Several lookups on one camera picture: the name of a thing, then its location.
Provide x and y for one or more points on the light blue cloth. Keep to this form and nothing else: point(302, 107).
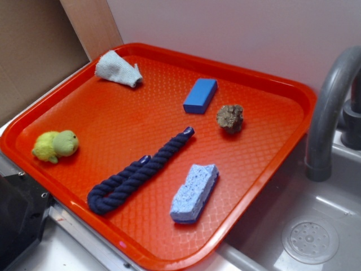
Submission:
point(114, 68)

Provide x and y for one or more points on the round sink drain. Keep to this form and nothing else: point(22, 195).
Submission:
point(310, 240)

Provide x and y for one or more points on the grey sink faucet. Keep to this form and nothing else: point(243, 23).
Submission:
point(341, 84)

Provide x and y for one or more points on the black faucet knob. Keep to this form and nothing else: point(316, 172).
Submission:
point(350, 137)

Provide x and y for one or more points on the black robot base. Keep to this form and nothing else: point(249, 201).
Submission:
point(24, 209)

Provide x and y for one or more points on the grey toy sink basin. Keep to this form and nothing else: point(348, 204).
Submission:
point(255, 243)

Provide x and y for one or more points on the orange plastic tray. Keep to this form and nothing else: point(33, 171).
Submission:
point(117, 125)

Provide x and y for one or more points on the wooden board panel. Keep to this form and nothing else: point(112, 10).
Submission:
point(94, 25)

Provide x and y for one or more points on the blue rectangular block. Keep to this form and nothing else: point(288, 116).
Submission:
point(200, 96)

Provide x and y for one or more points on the light blue sponge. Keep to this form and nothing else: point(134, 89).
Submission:
point(190, 199)

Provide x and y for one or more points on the green yellow plush toy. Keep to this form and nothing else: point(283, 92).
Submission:
point(51, 146)

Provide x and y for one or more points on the brown rough rock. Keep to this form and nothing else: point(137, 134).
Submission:
point(230, 118)

